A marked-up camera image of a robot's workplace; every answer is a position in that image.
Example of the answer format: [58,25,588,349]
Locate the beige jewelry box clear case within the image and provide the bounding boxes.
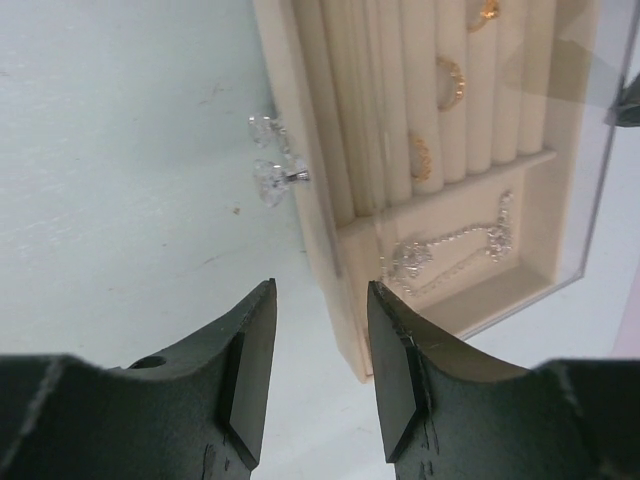
[249,0,640,386]

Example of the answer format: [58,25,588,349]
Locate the clear crystal drawer knob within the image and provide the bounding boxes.
[253,159,310,208]

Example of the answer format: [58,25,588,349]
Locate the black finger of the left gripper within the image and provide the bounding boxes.
[605,75,640,128]

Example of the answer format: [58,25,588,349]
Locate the silver rhinestone chain necklace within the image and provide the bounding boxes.
[379,188,516,296]

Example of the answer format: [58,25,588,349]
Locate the gold ring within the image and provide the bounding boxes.
[435,55,466,110]
[407,130,434,182]
[467,0,501,31]

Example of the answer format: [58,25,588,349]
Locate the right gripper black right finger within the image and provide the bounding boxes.
[367,280,541,464]

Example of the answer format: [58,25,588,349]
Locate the beige velvet ring tray drawer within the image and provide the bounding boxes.
[259,0,586,384]

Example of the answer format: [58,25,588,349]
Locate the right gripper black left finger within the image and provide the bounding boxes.
[124,278,278,471]

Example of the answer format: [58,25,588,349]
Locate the clear crystal box knob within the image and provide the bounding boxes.
[248,115,289,152]

